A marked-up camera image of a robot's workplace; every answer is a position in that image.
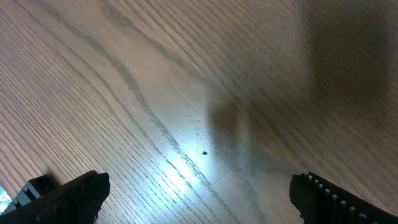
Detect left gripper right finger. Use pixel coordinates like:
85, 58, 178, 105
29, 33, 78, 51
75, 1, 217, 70
289, 172, 397, 224

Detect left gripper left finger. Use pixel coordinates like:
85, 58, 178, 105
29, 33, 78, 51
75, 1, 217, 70
1, 170, 110, 224

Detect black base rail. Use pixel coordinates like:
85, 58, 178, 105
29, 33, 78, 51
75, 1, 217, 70
1, 175, 60, 215

